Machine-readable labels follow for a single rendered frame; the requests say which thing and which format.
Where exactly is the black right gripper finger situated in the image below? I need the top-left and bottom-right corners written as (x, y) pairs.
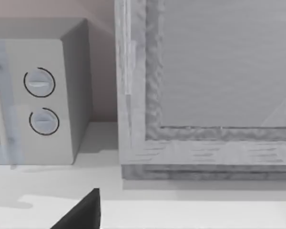
top-left (50, 187), bottom-right (102, 229)

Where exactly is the grey microwave knob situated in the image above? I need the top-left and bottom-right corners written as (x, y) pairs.
top-left (23, 67), bottom-right (56, 98)
top-left (29, 107), bottom-right (60, 136)

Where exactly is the glass microwave door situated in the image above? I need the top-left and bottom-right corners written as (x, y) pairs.
top-left (0, 40), bottom-right (24, 167)

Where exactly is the pale microwave oven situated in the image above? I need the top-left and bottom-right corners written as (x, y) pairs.
top-left (0, 17), bottom-right (94, 166)

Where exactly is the grey wooden cabinet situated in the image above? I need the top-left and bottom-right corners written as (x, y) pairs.
top-left (114, 0), bottom-right (286, 180)

